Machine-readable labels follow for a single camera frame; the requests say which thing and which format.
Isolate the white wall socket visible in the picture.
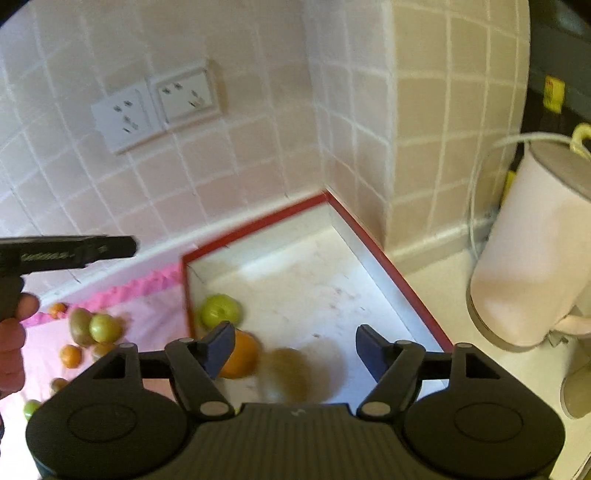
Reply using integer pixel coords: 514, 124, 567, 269
148, 60, 223, 128
90, 83, 168, 156

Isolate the white electric kettle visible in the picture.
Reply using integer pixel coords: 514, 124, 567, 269
466, 138, 591, 354

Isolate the large orange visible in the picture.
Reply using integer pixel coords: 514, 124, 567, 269
217, 330, 260, 380

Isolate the yellow plastic object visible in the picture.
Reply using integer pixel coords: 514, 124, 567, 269
502, 170, 519, 205

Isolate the white tray with red rim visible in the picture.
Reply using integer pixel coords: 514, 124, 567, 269
181, 189, 455, 408

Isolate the beige round container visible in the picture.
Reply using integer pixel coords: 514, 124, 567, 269
560, 364, 591, 420

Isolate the dark kitchen appliance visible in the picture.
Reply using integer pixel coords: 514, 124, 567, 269
526, 0, 591, 126

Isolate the yellow hook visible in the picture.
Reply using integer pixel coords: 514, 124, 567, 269
571, 123, 591, 158

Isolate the pink frilled cloth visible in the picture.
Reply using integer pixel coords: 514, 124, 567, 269
0, 264, 191, 462

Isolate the yellow label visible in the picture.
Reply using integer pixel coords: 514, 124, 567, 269
544, 76, 565, 112

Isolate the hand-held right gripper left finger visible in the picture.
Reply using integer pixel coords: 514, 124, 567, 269
90, 322, 237, 421

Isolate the person's left hand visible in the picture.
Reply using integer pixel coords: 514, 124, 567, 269
0, 294, 41, 398

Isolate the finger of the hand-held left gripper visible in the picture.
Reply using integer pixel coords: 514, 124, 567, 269
87, 235, 139, 268

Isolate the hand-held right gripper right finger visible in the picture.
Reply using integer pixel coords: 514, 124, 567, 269
355, 324, 502, 421

